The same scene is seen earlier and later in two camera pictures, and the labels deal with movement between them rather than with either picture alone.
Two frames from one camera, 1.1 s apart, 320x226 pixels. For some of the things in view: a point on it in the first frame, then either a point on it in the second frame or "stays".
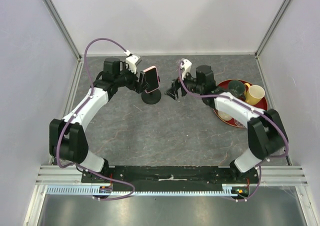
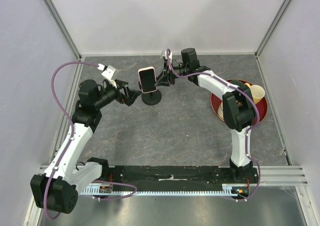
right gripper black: (176, 84) → (162, 81)
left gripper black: (138, 87) → (126, 98)
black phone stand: (151, 98) stays
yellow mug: (253, 93) stays
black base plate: (171, 178) stays
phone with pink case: (151, 79) stays
